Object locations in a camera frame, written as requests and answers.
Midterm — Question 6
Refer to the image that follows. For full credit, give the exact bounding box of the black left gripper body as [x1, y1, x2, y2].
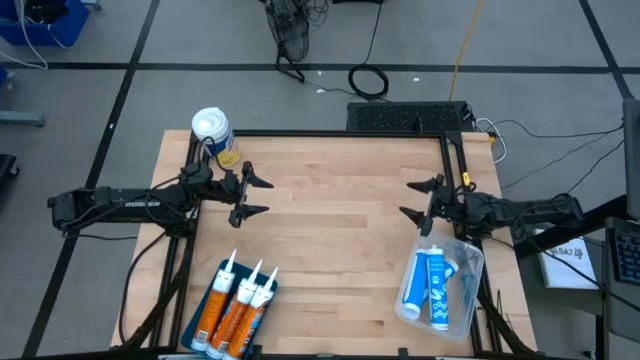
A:
[214, 160, 254, 229]

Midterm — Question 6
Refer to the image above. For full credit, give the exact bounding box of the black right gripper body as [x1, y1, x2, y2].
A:
[420, 173, 471, 238]

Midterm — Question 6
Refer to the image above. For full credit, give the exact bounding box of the orange sealant tube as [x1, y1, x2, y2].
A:
[206, 258, 264, 360]
[191, 248, 238, 353]
[222, 265, 280, 360]

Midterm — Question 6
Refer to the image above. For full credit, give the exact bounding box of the Lysol wipes canister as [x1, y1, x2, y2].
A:
[191, 106, 242, 169]

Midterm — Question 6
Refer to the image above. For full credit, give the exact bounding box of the clear plastic container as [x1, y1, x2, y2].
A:
[394, 230, 485, 344]

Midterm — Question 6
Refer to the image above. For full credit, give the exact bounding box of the teal blue plastic tray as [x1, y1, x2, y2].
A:
[179, 259, 279, 359]

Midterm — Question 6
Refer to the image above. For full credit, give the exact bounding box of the white paper sheet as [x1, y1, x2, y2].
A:
[537, 235, 599, 290]

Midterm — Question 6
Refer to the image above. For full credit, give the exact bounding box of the black keyboard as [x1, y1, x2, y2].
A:
[612, 227, 640, 286]

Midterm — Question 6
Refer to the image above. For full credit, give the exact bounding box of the grey monitor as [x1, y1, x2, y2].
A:
[622, 98, 640, 220]

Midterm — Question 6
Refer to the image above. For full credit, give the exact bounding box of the grey metal stand foot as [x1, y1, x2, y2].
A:
[0, 67, 47, 127]

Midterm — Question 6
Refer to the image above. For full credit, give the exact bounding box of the blue floor bin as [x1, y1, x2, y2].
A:
[0, 0, 90, 47]

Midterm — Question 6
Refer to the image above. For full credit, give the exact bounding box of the black table frame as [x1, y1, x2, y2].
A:
[119, 129, 539, 360]

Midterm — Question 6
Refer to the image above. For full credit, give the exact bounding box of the coiled black cable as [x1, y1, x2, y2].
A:
[347, 63, 390, 101]

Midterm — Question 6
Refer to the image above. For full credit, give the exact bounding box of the yellow cable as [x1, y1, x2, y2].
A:
[448, 0, 485, 101]

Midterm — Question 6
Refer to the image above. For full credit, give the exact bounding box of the black desk frame bar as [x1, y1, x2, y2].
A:
[514, 194, 629, 259]

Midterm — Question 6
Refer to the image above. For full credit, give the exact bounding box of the black wire fan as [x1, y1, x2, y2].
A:
[262, 0, 311, 84]

